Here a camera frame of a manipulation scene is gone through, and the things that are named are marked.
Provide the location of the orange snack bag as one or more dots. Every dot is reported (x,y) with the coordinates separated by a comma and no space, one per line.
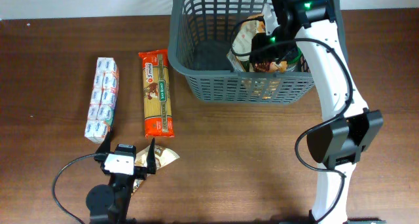
(242,44)

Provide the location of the white tissue multipack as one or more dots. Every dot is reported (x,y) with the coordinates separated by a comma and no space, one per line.
(103,100)

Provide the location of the orange spaghetti packet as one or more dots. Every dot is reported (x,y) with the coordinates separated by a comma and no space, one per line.
(156,93)

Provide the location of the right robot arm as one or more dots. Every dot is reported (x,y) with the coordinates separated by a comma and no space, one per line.
(348,126)

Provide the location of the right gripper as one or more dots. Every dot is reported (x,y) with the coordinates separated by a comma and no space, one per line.
(260,50)

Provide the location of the grey plastic basket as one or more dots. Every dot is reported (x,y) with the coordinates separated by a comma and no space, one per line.
(201,33)

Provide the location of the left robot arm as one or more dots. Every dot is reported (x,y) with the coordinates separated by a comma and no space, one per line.
(108,203)

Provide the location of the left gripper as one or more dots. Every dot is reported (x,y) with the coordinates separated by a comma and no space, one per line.
(142,172)

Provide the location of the green lid seasoning jar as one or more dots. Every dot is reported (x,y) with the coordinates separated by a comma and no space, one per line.
(298,62)

